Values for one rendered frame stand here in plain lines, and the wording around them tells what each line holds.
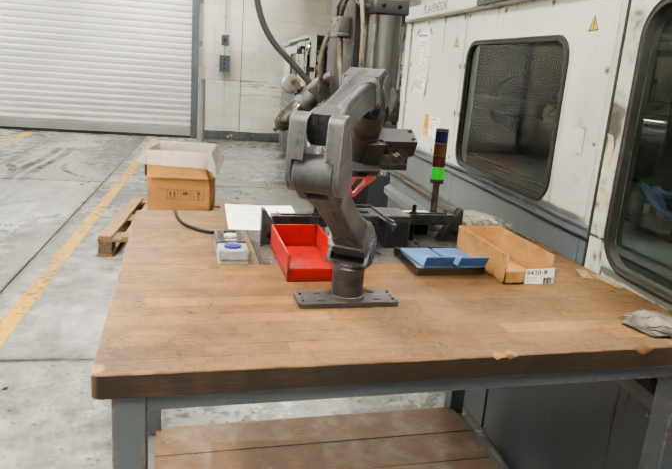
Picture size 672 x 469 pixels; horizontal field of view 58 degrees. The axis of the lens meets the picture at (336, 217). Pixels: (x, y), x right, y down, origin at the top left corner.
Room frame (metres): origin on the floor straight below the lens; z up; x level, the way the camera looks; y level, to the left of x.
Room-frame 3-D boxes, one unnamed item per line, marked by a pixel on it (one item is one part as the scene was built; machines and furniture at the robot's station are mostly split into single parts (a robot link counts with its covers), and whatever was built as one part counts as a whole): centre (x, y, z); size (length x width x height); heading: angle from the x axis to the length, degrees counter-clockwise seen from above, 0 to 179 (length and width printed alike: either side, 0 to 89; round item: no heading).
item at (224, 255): (1.33, 0.23, 0.90); 0.07 x 0.07 x 0.06; 15
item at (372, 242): (1.14, -0.03, 1.00); 0.09 x 0.06 x 0.06; 70
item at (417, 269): (1.42, -0.25, 0.91); 0.17 x 0.16 x 0.02; 105
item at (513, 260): (1.44, -0.41, 0.93); 0.25 x 0.13 x 0.08; 15
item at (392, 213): (1.56, -0.08, 0.98); 0.20 x 0.10 x 0.01; 105
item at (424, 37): (3.22, -0.37, 1.41); 0.25 x 0.01 x 0.33; 12
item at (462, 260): (1.40, -0.30, 0.93); 0.15 x 0.07 x 0.03; 17
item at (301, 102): (1.80, 0.11, 1.25); 0.19 x 0.07 x 0.19; 105
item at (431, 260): (1.39, -0.22, 0.93); 0.15 x 0.07 x 0.03; 16
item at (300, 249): (1.35, 0.07, 0.93); 0.25 x 0.12 x 0.06; 15
